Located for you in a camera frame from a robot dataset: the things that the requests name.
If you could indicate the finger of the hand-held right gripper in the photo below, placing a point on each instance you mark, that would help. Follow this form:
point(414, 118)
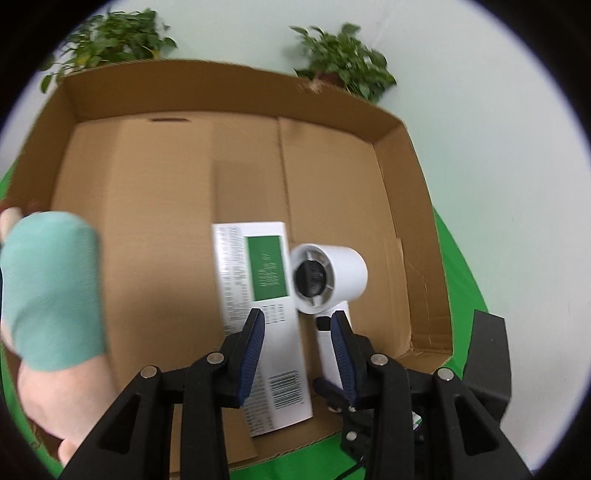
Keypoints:
point(330, 392)

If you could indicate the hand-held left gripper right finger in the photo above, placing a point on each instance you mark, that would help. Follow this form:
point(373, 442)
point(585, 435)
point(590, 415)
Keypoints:
point(341, 350)

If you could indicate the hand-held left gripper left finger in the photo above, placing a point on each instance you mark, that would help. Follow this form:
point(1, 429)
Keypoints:
point(251, 350)

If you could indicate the white hair dryer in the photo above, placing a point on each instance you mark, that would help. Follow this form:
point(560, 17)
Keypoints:
point(341, 267)

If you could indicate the white box with green label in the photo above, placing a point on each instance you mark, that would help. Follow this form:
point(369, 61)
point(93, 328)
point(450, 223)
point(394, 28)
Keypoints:
point(265, 267)

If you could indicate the large cardboard box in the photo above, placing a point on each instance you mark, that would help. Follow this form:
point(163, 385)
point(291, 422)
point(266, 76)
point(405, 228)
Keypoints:
point(332, 184)

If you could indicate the pink pig plush toy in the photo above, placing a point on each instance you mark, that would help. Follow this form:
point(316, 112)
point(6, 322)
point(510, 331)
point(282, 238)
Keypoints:
point(51, 295)

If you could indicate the green tablecloth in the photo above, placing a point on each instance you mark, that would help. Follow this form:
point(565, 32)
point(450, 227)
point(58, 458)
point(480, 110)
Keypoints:
point(461, 286)

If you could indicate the small green potted plant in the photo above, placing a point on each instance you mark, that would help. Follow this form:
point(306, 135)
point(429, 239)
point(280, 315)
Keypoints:
point(346, 60)

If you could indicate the bushy green potted plant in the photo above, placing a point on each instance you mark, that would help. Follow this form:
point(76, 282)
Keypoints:
point(111, 41)

